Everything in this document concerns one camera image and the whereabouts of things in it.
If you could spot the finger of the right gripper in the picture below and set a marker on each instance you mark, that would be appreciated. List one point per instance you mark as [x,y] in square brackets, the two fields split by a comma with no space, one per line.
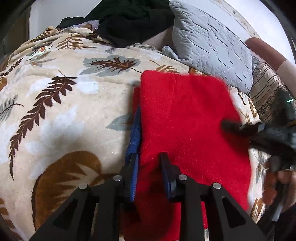
[245,130]

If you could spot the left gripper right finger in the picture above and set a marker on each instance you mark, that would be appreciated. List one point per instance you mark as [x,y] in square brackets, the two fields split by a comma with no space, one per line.
[206,204]

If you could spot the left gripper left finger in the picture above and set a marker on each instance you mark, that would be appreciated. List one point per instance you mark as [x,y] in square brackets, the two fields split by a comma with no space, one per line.
[93,213]

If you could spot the red and blue knit garment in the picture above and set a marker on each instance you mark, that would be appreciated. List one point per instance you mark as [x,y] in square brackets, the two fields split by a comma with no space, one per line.
[181,115]

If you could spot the black clothes pile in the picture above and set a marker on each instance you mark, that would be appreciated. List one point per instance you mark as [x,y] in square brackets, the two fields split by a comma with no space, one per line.
[125,23]

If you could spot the striped beige brown pillow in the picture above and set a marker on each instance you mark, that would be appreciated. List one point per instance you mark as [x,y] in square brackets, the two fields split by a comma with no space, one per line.
[266,84]

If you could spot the brown and pink bolster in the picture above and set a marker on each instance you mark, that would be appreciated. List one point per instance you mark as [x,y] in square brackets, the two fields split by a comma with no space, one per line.
[273,58]

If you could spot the grey quilted pillow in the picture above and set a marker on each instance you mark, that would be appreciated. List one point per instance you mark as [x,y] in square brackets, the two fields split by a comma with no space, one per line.
[202,42]

